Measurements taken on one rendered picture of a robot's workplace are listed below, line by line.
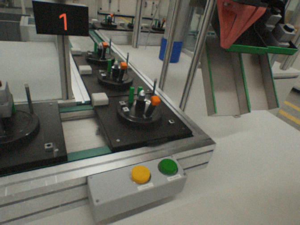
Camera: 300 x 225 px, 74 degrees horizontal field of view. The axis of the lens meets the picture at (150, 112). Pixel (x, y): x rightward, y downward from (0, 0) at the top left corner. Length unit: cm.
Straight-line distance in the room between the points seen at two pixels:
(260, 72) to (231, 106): 23
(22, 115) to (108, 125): 21
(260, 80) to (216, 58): 21
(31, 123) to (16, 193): 17
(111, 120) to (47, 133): 17
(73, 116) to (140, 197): 35
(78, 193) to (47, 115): 24
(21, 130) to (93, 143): 17
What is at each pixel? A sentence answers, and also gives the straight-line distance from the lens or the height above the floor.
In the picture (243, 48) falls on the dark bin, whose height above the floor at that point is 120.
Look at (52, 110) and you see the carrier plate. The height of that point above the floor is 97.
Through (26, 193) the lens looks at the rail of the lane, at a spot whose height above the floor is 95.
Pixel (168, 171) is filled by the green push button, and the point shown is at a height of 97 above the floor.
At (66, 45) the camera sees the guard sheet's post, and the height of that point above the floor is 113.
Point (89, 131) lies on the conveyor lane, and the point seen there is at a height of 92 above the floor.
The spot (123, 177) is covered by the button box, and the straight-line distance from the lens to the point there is 44.
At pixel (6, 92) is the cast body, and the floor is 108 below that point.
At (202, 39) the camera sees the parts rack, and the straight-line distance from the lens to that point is 66.
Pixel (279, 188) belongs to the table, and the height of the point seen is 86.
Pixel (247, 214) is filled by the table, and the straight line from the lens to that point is 62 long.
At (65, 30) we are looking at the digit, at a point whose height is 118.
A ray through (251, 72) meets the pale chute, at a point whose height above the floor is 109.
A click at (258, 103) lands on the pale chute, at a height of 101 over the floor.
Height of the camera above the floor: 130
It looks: 32 degrees down
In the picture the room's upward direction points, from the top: 10 degrees clockwise
